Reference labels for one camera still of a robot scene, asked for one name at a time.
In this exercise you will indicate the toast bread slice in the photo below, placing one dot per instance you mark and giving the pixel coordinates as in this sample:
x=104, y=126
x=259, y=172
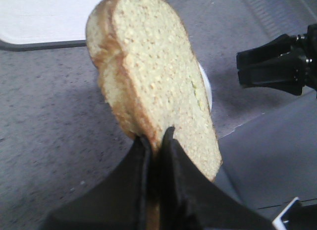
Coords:
x=151, y=78

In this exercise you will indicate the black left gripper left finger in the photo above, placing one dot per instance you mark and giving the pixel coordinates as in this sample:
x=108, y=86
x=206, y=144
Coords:
x=117, y=203

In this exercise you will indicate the white round plate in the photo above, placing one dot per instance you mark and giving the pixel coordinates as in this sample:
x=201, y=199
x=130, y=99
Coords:
x=207, y=86

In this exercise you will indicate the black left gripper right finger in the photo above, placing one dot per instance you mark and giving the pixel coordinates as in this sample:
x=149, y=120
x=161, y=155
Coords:
x=189, y=201

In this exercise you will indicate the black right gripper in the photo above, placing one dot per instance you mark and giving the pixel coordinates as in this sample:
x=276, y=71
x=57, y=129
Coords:
x=264, y=67

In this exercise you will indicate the white cutting board grey rim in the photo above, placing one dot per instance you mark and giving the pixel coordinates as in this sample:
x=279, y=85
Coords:
x=27, y=25

